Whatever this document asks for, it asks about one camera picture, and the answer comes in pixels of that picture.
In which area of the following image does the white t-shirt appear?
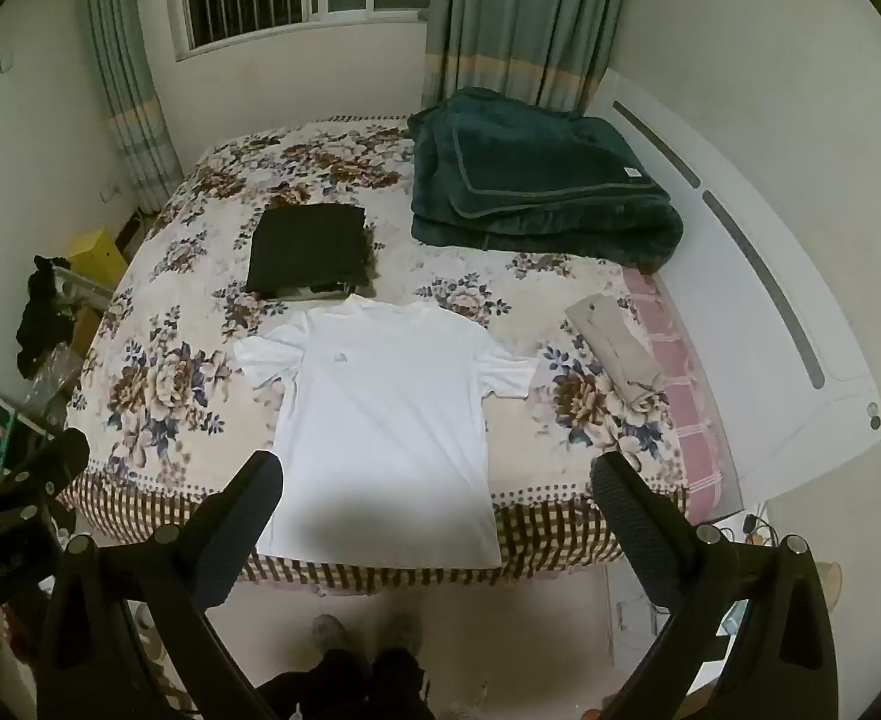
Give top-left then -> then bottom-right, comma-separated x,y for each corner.
234,296 -> 538,569

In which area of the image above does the black clothes pile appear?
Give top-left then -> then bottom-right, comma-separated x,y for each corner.
16,255 -> 74,380

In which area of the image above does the floral bed cover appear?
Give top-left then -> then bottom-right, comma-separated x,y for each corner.
68,117 -> 687,583

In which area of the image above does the grey shoe left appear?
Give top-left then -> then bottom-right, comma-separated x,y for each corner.
312,614 -> 353,655

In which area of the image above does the yellow box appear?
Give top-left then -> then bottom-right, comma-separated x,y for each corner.
66,229 -> 128,289

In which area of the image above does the pink checked sheet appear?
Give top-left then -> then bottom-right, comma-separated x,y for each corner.
624,268 -> 738,523

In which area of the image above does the white headboard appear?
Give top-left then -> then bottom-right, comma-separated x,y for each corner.
590,71 -> 881,507

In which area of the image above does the folded beige garment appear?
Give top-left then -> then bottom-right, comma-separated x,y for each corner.
566,294 -> 666,411

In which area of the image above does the green curtain left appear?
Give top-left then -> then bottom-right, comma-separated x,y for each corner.
79,0 -> 184,215

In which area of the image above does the green curtain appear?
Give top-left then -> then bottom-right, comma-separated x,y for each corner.
422,0 -> 624,112
79,0 -> 184,215

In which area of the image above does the folded black garment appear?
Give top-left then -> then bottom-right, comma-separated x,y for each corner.
245,203 -> 372,298

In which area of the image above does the dark green folded blanket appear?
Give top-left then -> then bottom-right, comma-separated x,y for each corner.
408,88 -> 684,273

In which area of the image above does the green curtain right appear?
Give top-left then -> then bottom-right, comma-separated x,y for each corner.
422,0 -> 624,112

